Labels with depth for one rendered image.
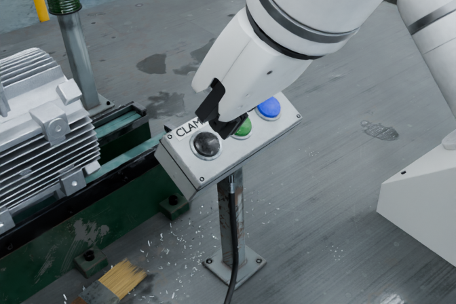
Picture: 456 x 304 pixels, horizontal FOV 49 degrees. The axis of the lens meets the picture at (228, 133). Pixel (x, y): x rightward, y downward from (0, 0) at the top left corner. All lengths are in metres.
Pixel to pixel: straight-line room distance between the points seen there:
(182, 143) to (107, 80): 0.71
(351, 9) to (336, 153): 0.66
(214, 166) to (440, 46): 0.42
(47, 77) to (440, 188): 0.54
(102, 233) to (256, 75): 0.49
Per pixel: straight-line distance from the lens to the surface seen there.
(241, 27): 0.35
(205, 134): 0.54
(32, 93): 0.66
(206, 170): 0.53
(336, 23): 0.33
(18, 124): 0.64
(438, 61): 0.82
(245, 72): 0.37
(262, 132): 0.58
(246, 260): 0.76
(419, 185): 0.77
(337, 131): 1.02
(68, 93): 0.65
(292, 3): 0.32
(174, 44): 1.36
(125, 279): 0.76
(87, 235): 0.78
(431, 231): 0.80
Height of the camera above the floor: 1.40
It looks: 37 degrees down
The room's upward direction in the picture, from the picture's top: 3 degrees counter-clockwise
